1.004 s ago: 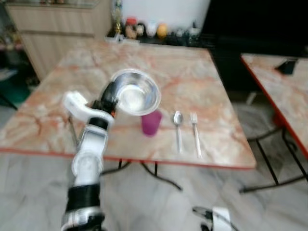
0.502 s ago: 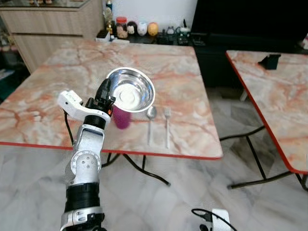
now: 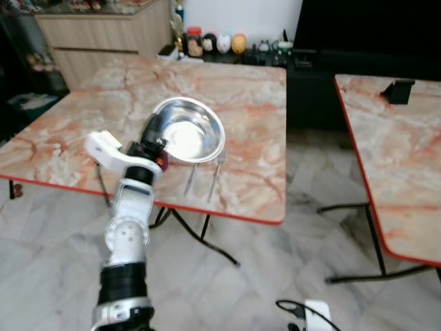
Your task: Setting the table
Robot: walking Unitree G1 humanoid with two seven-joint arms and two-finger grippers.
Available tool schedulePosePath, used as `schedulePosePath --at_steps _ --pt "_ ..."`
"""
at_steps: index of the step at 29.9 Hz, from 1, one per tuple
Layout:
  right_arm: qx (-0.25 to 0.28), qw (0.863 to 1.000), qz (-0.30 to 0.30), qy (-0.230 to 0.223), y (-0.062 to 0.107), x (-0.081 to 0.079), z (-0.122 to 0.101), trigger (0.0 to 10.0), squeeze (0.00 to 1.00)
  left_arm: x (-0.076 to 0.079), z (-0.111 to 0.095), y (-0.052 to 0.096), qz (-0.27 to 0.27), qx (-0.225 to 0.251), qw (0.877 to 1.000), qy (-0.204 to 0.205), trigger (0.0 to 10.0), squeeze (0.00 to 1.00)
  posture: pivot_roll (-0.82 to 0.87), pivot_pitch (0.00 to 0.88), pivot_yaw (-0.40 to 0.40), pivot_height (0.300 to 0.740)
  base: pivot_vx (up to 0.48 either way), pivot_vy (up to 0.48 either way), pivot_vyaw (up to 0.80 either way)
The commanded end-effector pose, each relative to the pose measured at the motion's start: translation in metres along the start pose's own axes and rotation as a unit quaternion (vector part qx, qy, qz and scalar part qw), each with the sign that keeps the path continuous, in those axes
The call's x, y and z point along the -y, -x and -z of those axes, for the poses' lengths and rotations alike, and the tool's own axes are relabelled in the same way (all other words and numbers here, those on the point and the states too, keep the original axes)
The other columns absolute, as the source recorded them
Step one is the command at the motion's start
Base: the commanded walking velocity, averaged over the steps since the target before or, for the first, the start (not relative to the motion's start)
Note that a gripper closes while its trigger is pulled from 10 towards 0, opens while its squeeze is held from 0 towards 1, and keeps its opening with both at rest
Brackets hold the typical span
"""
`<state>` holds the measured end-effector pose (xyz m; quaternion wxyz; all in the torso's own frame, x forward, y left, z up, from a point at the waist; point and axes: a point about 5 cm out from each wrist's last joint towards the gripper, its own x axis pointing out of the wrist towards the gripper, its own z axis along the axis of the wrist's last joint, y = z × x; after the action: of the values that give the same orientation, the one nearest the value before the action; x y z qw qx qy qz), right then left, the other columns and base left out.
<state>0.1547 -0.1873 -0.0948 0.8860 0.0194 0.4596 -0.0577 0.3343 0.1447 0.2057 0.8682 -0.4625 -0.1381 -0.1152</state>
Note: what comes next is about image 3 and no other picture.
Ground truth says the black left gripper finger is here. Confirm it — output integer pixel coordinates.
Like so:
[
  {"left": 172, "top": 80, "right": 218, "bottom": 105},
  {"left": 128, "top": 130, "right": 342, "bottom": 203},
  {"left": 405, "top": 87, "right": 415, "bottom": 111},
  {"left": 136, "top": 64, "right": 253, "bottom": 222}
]
[{"left": 141, "top": 112, "right": 166, "bottom": 142}]

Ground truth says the stainless steel bowl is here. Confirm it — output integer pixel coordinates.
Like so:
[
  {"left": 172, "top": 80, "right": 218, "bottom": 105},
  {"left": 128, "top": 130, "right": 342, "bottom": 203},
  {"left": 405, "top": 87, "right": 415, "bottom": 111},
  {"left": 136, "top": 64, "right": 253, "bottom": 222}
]
[{"left": 150, "top": 97, "right": 226, "bottom": 165}]

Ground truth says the silver table knife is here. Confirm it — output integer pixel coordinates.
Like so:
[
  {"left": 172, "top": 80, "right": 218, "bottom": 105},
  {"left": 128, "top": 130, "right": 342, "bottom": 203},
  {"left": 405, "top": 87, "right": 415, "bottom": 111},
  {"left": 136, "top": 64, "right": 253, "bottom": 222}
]
[{"left": 183, "top": 163, "right": 199, "bottom": 198}]

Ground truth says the marble folding table with cutlery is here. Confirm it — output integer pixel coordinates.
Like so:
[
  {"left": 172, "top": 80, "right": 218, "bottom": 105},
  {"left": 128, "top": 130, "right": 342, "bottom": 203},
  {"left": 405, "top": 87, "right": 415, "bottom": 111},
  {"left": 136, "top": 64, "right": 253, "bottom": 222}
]
[{"left": 0, "top": 57, "right": 288, "bottom": 268}]

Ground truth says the silver fork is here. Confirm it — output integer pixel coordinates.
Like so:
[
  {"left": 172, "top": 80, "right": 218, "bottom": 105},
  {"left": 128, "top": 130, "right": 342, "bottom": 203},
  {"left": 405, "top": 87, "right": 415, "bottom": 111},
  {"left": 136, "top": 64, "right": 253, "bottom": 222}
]
[{"left": 207, "top": 150, "right": 227, "bottom": 203}]

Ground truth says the jar with red lid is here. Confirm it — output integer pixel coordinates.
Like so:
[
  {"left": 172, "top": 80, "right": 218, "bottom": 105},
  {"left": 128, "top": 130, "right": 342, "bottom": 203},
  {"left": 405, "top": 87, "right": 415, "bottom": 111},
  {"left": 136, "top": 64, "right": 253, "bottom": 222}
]
[{"left": 186, "top": 26, "right": 205, "bottom": 58}]

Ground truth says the gold trophy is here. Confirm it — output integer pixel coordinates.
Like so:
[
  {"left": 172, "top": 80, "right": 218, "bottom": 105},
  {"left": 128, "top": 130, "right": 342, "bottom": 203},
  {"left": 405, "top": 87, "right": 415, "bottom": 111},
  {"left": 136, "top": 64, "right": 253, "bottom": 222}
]
[{"left": 170, "top": 14, "right": 186, "bottom": 53}]

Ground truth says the light wooden cabinet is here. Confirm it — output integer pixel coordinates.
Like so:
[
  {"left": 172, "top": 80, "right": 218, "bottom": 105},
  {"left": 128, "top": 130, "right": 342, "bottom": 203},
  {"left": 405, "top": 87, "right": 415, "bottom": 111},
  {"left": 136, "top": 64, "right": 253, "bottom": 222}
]
[{"left": 34, "top": 0, "right": 174, "bottom": 91}]

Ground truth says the black egg-shaped figure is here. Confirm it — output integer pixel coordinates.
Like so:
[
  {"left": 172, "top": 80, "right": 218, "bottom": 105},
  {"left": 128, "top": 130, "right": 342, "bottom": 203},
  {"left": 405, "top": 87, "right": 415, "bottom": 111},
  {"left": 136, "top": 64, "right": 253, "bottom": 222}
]
[{"left": 203, "top": 33, "right": 218, "bottom": 55}]

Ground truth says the white egg-shaped figure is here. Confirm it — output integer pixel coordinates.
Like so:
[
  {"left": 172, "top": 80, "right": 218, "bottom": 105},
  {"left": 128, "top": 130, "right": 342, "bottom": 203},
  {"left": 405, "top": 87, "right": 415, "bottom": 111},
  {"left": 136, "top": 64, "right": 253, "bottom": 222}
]
[{"left": 217, "top": 33, "right": 232, "bottom": 55}]

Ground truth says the yellow egg-shaped figure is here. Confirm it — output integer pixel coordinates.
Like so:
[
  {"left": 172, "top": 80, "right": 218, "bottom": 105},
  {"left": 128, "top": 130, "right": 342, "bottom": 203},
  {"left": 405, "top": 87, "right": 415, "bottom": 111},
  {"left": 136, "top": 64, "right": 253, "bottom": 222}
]
[{"left": 232, "top": 33, "right": 248, "bottom": 55}]

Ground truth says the marble folding table, black stand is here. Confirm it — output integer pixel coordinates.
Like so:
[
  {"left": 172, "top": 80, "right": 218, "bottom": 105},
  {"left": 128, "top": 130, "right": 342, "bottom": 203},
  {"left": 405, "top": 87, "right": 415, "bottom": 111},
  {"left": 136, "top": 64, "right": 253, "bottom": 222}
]
[{"left": 318, "top": 74, "right": 441, "bottom": 285}]

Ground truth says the black television console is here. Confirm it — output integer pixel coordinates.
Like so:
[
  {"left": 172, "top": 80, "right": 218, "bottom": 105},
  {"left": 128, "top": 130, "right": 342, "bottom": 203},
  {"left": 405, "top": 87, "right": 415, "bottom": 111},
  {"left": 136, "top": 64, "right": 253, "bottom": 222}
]
[{"left": 285, "top": 48, "right": 441, "bottom": 133}]

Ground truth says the small black stand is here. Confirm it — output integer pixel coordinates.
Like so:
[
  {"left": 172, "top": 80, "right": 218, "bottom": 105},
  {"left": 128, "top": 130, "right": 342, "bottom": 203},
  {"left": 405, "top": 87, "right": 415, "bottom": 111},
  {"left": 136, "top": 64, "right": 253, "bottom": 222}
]
[{"left": 380, "top": 80, "right": 416, "bottom": 106}]

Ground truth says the black television screen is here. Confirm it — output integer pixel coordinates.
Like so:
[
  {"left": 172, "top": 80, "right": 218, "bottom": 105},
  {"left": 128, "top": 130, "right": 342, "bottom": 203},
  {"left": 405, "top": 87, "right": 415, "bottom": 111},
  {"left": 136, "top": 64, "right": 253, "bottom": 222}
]
[{"left": 292, "top": 0, "right": 441, "bottom": 53}]

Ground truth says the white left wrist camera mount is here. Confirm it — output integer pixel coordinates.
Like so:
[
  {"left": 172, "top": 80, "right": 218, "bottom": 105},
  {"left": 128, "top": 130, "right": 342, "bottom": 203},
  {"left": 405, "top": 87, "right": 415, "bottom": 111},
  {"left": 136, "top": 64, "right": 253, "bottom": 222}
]
[{"left": 84, "top": 130, "right": 166, "bottom": 182}]

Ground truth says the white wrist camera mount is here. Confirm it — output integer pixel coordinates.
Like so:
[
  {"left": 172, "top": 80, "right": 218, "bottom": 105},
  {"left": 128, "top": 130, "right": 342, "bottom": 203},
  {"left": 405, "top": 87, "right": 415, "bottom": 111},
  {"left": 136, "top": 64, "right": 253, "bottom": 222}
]
[
  {"left": 303, "top": 299, "right": 332, "bottom": 331},
  {"left": 84, "top": 130, "right": 166, "bottom": 182}
]

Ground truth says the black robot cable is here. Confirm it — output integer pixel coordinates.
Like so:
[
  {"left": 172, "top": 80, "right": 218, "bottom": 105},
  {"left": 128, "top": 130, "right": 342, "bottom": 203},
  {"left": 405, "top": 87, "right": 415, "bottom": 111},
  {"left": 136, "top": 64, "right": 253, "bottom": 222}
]
[{"left": 276, "top": 298, "right": 342, "bottom": 331}]

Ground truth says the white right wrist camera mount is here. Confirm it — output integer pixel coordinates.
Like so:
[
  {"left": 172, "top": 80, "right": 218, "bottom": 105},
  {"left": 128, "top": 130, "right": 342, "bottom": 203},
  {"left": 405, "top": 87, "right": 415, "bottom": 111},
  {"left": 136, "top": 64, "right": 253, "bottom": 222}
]
[{"left": 303, "top": 299, "right": 332, "bottom": 331}]

